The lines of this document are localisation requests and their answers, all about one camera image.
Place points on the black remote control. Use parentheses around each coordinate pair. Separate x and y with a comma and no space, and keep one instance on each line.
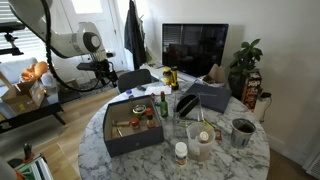
(141,88)

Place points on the black flat screen tv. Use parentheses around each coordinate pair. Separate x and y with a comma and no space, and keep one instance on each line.
(195,46)

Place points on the orange jenga game box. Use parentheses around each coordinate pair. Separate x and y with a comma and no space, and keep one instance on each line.
(250,91)

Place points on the clear plastic container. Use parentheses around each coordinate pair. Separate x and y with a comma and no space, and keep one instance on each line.
(195,151)

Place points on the black glasses case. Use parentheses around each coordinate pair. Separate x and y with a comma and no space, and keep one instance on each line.
(186,102)

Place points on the small black red bottle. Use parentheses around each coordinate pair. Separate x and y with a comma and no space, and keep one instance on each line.
(27,151)

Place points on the green bottle red cap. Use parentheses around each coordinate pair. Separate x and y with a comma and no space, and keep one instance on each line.
(163,108)

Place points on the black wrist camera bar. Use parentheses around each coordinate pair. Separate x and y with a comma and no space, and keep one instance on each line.
(87,66)

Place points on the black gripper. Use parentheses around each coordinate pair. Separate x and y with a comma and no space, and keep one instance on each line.
(103,68)

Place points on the white tv console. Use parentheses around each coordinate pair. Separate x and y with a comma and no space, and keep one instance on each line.
(155,69)

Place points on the light grey sofa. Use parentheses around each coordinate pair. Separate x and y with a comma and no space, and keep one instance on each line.
(11,68)

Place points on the open tin can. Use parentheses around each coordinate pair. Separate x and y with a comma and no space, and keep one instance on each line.
(139,111)

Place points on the grey metal cup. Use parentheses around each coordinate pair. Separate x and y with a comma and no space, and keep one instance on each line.
(241,138)

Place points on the navy cardboard box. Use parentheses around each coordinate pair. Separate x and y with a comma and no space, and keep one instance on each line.
(136,145)

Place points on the black low table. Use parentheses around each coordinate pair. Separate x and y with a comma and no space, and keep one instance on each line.
(30,115)

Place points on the green white book stack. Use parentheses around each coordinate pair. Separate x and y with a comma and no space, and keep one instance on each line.
(36,170)

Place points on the green potted plant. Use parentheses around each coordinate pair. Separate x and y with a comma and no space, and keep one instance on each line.
(246,55)

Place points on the yellow vitamin bottle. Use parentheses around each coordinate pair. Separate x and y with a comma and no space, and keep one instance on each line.
(167,77)

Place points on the white bottle orange label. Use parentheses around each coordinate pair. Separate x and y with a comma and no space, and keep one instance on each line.
(181,150)

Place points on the dark hanging jacket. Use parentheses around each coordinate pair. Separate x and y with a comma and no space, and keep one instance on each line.
(134,36)

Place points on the yellow pen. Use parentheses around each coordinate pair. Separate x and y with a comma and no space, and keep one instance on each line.
(208,124)

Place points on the white floor vent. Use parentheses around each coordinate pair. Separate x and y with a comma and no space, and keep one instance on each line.
(314,168)

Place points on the red sauce packet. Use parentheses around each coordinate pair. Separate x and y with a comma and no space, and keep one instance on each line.
(218,135)

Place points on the dark grey chair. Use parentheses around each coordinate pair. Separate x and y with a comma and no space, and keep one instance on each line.
(133,79)

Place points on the white window blinds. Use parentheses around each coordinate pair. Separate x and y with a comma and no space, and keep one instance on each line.
(30,43)

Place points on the hot sauce bottle red cap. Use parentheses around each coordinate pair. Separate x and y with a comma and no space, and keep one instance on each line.
(150,123)

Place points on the clear acrylic stand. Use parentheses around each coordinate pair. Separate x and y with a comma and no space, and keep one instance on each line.
(200,110)

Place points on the brown cardboard box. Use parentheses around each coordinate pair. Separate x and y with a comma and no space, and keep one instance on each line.
(23,100)

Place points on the white door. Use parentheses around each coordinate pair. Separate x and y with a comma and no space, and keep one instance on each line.
(110,20)

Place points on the long wooden block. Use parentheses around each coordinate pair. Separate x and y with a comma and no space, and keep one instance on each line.
(120,123)

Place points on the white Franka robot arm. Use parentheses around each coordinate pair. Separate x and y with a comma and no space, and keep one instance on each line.
(66,41)

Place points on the small red capped jar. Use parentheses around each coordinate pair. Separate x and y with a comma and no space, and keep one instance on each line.
(135,124)

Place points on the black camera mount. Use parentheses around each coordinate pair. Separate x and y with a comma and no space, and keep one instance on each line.
(10,26)

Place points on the orange plush toy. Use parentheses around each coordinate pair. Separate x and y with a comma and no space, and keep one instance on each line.
(33,71)

